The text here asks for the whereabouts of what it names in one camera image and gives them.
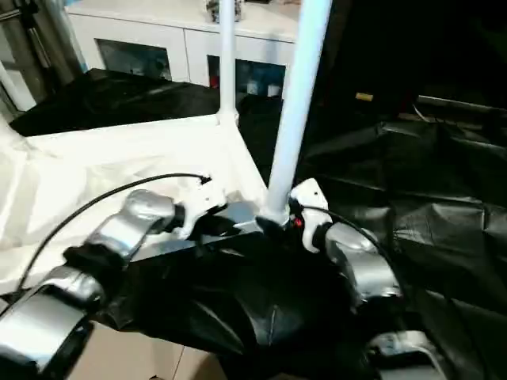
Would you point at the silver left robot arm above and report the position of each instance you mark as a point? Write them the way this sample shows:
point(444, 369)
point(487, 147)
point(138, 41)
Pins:
point(138, 213)

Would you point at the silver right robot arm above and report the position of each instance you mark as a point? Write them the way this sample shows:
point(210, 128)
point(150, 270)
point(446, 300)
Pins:
point(368, 269)

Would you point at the black mat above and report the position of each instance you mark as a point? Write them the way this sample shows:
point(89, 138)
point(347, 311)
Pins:
point(245, 301)

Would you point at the white jar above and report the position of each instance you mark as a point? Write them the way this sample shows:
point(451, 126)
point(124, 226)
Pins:
point(252, 88)
point(272, 90)

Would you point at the small yellow label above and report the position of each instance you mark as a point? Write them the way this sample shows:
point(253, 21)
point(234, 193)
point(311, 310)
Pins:
point(364, 96)

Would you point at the black metal bar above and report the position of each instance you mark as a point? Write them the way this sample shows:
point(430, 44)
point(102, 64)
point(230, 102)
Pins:
point(463, 103)

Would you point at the white glass-door cabinet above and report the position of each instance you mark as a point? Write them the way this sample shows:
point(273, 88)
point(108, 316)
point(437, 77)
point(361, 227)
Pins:
point(158, 27)

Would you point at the black backdrop cloth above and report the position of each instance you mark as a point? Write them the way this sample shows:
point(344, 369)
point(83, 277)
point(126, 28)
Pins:
point(416, 39)

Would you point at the white pole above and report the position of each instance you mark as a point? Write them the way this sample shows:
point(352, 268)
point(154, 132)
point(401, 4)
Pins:
point(17, 87)

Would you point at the black tripod pole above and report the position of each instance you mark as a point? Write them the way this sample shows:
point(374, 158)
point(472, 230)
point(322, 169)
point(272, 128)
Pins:
point(14, 14)

